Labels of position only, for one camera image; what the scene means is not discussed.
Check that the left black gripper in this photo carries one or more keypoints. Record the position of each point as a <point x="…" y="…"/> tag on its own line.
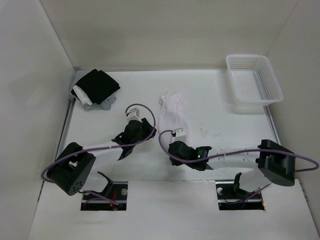
<point x="148" y="130"/>

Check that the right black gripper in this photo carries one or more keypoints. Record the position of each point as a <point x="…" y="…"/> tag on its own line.
<point x="173" y="159"/>

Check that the white tank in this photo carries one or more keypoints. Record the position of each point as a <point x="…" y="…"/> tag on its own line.
<point x="82" y="96"/>
<point x="172" y="116"/>

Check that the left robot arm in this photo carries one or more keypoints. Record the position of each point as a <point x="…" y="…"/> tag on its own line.
<point x="71" y="170"/>

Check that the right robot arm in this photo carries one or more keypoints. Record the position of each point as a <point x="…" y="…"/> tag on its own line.
<point x="264" y="168"/>

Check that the folded grey tank top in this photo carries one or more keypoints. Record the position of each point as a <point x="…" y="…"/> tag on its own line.
<point x="105" y="105"/>

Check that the folded black tank top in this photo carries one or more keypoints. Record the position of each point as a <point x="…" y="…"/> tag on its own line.
<point x="96" y="85"/>

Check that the folded white tank top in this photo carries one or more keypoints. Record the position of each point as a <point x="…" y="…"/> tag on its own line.
<point x="82" y="96"/>

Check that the white plastic basket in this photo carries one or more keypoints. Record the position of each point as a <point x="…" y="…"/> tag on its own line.
<point x="253" y="81"/>

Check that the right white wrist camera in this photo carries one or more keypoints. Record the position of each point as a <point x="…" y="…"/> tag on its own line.
<point x="179" y="135"/>

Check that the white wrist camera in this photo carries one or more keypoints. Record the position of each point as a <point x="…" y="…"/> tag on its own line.
<point x="133" y="115"/>
<point x="179" y="135"/>

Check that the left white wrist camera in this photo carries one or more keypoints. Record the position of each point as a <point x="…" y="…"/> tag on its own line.
<point x="133" y="115"/>

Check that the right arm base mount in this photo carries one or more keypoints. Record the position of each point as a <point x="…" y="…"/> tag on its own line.
<point x="231" y="198"/>

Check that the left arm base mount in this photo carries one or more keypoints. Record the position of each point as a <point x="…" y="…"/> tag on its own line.
<point x="118" y="192"/>

